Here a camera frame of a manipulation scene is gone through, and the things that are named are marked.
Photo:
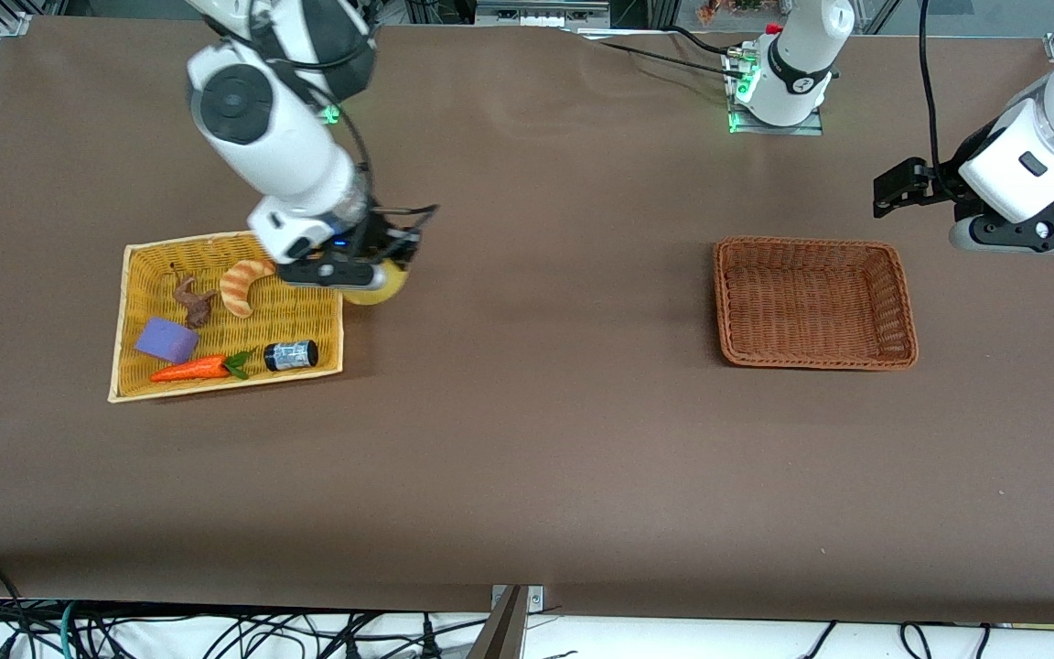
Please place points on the yellow woven basket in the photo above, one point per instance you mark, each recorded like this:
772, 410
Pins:
307, 320

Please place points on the clear yellowish tape roll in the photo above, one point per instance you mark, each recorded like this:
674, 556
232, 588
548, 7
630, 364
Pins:
376, 297

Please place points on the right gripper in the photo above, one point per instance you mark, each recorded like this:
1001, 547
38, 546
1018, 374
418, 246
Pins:
387, 240

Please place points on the small black labelled can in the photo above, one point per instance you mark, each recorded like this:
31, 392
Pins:
289, 355

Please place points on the orange toy carrot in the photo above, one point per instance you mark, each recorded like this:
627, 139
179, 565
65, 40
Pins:
188, 370

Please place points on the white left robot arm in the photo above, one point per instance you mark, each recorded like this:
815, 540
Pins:
801, 55

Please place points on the grey metal pole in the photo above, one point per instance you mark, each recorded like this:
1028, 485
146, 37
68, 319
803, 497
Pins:
501, 631

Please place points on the grey metal box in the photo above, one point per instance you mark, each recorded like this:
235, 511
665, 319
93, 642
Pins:
536, 14

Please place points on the purple foam block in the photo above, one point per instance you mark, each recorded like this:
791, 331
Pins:
166, 340

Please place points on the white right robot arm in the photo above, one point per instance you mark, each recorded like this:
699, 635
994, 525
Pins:
271, 137

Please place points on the toy croissant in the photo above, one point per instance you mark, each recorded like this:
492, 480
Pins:
236, 291

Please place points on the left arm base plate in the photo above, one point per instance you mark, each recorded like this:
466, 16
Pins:
801, 130

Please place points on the brown wicker basket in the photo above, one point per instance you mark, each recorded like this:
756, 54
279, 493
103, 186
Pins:
811, 302

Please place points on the small metal table bracket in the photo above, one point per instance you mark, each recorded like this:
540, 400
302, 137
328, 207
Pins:
536, 599

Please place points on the brown toy lion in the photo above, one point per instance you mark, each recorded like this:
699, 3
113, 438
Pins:
196, 311

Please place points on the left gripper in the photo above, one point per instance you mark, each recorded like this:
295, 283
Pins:
946, 179

